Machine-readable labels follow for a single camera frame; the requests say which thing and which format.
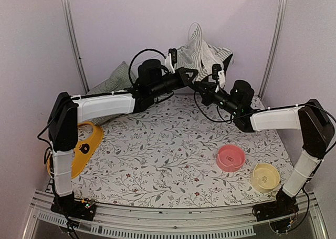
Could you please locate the cream pet bowl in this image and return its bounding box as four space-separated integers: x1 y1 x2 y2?
250 163 280 193

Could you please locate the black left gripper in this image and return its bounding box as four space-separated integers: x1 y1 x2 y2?
150 65 196 97

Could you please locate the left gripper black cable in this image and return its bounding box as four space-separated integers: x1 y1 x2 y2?
128 48 169 86

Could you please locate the pink pet bowl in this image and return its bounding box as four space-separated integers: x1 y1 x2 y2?
216 144 246 172

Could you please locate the green checkered cushion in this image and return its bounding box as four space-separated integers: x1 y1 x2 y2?
87 61 132 126

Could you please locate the aluminium corner post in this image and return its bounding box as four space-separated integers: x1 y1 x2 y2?
61 0 89 93
258 0 287 99

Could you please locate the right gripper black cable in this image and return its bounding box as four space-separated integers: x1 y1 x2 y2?
193 73 237 124

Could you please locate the front aluminium rail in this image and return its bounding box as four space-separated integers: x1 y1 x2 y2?
23 191 332 238

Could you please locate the right aluminium corner post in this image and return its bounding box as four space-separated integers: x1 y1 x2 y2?
258 0 287 99

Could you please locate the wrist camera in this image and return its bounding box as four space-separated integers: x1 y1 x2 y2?
211 64 226 89
164 48 177 74

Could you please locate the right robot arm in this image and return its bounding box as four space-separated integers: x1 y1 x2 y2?
193 80 335 198

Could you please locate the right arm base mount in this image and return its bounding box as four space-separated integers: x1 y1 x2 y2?
252 188 299 221

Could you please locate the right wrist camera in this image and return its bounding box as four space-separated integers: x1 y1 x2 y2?
211 64 226 89

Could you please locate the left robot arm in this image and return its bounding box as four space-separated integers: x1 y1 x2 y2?
37 59 198 215

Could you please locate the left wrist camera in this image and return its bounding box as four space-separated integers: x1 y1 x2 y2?
164 48 177 74

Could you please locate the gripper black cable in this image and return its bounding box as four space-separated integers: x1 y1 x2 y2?
193 73 237 124
128 48 169 86

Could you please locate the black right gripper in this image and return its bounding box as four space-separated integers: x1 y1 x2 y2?
192 83 239 117

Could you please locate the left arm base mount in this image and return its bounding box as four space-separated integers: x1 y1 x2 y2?
50 192 97 221

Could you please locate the green striped pet tent fabric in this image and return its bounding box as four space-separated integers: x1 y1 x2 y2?
175 39 233 81

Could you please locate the left aluminium corner post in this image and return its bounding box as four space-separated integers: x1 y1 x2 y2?
61 0 89 93

